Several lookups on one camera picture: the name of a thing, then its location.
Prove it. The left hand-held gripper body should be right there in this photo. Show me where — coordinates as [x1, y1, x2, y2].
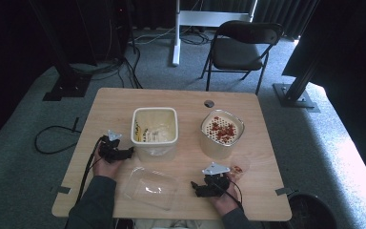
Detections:
[98, 129, 126, 164]

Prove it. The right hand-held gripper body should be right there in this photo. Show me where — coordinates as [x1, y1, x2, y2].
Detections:
[202, 161, 232, 197]

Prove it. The white square plastic container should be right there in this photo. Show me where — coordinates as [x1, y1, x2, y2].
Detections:
[130, 107, 179, 162]

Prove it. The container with white perforated strainer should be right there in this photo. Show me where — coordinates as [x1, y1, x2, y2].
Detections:
[199, 109, 246, 160]

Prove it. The clear plastic lid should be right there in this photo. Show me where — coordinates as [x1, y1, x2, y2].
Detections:
[122, 165, 179, 212]

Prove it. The pile of red dried berries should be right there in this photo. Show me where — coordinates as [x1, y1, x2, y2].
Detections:
[210, 115, 238, 144]

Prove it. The person's left hand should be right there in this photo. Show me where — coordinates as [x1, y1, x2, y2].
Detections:
[91, 142, 124, 181]

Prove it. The person's right hand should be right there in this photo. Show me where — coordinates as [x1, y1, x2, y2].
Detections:
[209, 171, 242, 218]

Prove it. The grey tape strip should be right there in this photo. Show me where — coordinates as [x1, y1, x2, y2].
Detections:
[274, 187, 295, 197]
[50, 185, 72, 196]

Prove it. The black metal stand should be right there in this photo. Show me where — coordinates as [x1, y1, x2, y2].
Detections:
[272, 0, 321, 114]
[28, 0, 93, 102]

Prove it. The black round bin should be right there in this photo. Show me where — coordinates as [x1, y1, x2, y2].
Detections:
[286, 193, 338, 229]

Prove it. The black folding chair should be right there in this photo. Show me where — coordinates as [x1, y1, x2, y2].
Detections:
[200, 20, 285, 96]

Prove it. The dark curtain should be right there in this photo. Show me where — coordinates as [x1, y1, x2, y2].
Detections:
[253, 0, 319, 40]

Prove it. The right hand-held gripper cable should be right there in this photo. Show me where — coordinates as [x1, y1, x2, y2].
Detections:
[213, 177, 246, 212]

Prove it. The hand-held gripper cable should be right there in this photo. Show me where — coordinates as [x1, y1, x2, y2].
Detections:
[74, 135, 107, 205]
[213, 177, 246, 212]

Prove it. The left hand-held gripper cable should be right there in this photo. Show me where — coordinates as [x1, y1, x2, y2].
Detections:
[74, 135, 107, 205]

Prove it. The black looped floor cable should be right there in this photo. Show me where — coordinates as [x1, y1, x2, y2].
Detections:
[33, 116, 82, 156]

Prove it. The bundle of black cables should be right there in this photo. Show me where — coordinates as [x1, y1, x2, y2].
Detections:
[70, 18, 145, 90]

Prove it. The white floor cable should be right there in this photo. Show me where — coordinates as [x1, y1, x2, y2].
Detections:
[129, 26, 176, 46]

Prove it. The white desk frame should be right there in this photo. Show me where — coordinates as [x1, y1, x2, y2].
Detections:
[171, 0, 259, 67]

